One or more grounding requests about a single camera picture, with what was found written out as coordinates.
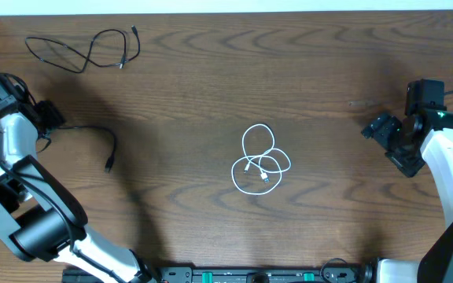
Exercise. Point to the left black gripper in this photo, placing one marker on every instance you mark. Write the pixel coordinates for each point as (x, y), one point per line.
(53, 116)

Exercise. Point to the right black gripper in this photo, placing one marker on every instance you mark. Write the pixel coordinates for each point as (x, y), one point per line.
(385, 124)

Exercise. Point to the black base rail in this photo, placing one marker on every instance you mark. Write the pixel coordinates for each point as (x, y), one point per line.
(335, 270)

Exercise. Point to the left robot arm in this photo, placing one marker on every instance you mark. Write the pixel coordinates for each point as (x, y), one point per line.
(39, 217)

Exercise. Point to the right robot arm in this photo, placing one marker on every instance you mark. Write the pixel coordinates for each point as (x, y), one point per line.
(424, 137)

